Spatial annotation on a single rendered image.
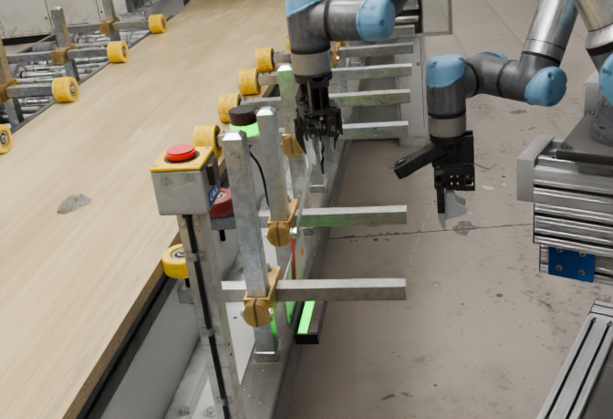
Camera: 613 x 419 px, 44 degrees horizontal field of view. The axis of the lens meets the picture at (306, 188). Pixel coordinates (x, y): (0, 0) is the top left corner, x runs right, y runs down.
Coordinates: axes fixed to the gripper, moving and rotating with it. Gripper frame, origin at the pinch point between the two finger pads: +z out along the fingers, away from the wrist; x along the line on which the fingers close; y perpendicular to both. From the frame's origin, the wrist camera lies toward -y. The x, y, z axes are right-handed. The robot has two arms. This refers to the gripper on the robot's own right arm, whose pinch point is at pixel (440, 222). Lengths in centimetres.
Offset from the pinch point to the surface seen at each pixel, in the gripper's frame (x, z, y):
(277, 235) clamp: -8.3, -2.3, -33.5
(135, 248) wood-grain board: -22, -8, -59
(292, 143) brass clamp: 16.5, -13.0, -33.1
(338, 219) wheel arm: -1.5, -2.1, -21.4
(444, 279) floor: 110, 83, 1
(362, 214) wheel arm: -1.5, -3.2, -16.2
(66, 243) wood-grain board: -19, -8, -75
